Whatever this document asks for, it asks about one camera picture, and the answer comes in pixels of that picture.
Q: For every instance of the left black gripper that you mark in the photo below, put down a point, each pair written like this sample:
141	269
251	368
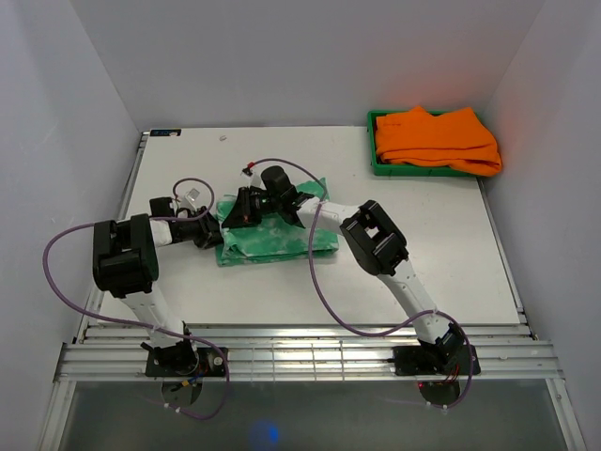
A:
210	234

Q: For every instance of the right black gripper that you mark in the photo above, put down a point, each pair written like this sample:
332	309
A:
239	214

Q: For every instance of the green white tie-dye trousers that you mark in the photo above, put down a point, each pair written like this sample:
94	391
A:
273	240

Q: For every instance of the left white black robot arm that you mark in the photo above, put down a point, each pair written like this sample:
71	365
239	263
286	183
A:
125	264

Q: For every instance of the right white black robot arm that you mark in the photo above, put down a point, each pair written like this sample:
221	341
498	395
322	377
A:
377	244

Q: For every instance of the orange folded trousers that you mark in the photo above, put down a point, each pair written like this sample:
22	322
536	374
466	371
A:
456	139

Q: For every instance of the black label sticker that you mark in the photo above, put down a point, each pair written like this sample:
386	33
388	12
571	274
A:
165	132

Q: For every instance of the green plastic tray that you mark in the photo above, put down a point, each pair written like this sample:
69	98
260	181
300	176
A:
381	169

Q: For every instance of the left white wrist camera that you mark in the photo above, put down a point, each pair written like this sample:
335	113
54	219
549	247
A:
191	201

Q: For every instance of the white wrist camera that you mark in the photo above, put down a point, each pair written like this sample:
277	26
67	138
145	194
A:
191	201
249	177

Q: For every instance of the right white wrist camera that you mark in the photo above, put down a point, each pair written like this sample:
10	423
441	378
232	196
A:
249	177

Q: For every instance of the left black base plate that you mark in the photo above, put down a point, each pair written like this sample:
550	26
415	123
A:
183	362

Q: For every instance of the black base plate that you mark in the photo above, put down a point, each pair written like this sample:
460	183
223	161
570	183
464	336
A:
183	362
417	361

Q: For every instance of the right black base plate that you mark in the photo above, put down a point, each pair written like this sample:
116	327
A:
417	361

